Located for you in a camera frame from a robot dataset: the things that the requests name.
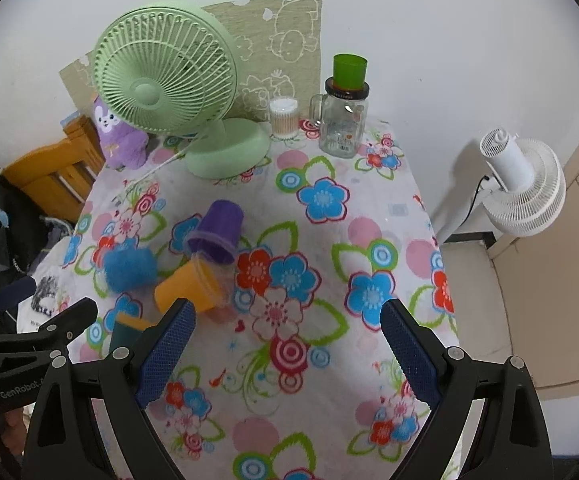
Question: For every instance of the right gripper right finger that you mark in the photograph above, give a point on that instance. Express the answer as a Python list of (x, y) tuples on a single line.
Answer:
[(511, 440)]

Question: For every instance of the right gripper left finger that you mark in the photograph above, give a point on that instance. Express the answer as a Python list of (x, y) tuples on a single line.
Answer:
[(64, 440)]

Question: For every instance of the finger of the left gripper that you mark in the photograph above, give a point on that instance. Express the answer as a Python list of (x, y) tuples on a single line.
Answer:
[(55, 334), (13, 294)]

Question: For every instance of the teal cup with yellow rim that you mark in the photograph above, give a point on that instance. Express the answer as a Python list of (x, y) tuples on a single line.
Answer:
[(127, 330)]

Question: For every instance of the green plastic cup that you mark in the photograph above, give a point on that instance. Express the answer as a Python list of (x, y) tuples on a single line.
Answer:
[(349, 71)]

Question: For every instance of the pile of dark clothes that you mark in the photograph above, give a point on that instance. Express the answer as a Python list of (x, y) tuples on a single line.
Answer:
[(27, 232)]

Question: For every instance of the wooden chair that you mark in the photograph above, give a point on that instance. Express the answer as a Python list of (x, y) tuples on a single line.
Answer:
[(59, 177)]

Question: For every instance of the purple plush toy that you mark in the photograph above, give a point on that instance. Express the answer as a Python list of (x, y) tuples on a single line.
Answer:
[(122, 145)]

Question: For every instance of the floral tablecloth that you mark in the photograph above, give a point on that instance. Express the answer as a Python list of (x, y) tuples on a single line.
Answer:
[(294, 378)]

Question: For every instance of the white floor fan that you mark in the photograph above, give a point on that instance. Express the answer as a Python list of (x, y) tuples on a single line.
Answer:
[(524, 191)]

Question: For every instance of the green desk fan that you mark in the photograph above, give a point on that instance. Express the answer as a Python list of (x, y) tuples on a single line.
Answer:
[(173, 69)]

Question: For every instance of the cotton swab container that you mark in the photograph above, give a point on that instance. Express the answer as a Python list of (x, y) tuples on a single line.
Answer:
[(284, 117)]

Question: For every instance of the glass mason jar mug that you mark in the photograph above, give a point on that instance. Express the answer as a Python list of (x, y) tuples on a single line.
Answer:
[(340, 118)]

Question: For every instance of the beige cartoon wall cloth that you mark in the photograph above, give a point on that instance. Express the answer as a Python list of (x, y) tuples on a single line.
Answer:
[(278, 43)]

